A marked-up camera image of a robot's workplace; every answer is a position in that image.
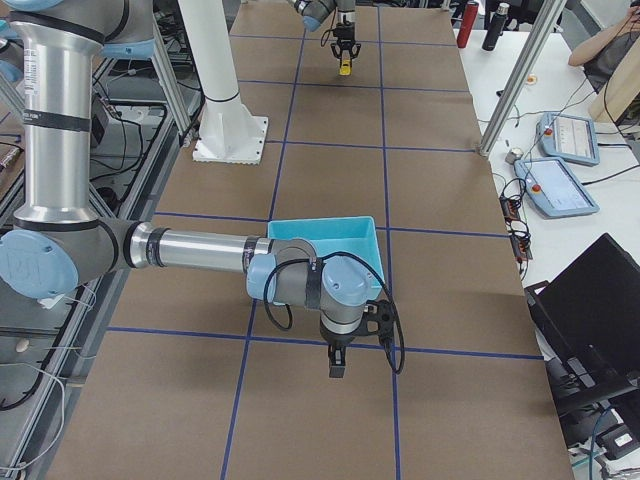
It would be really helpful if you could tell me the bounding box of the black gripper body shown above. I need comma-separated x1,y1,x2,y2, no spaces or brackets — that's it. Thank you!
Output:
322,332,356,358
333,22,356,50

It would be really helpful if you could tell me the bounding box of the yellow beetle toy car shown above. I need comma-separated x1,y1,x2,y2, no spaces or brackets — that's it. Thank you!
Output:
339,59,352,76

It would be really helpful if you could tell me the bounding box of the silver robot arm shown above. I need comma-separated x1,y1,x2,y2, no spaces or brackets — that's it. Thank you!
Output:
289,0,361,76
1,1,397,378

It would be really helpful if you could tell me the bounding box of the person forearm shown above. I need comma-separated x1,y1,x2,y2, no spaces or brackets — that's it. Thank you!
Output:
568,10,639,67

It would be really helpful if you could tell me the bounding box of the light blue plastic bin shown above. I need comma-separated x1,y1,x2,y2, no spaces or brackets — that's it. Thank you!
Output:
267,216,384,279

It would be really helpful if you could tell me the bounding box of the red bottle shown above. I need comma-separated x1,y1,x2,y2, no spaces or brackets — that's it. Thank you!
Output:
456,0,479,49

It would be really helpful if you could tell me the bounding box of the black bottle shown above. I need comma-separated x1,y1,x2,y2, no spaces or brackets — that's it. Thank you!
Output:
482,2,510,51

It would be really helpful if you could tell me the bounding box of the black usb hub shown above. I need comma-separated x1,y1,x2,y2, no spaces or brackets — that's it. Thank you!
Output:
499,195,532,264

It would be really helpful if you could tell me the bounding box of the upper blue teach pendant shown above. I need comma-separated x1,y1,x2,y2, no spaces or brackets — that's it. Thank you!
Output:
536,111,600,166

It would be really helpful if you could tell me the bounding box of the blue teach pendant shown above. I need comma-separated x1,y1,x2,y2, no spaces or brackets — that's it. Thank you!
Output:
536,111,600,166
513,157,599,218

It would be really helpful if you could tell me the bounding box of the lower blue teach pendant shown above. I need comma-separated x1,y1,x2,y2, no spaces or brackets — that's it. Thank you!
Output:
513,157,599,218

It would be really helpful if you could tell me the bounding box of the black laptop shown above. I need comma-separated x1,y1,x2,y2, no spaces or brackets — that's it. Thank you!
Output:
526,233,639,424

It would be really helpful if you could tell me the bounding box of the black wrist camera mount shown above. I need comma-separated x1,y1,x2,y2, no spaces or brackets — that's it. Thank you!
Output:
354,300,398,344

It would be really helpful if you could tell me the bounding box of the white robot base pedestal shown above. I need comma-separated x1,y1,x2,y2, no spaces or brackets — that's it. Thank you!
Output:
178,0,269,165

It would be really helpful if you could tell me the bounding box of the aluminium frame post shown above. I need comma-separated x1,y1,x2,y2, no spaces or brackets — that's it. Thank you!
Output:
477,0,567,158

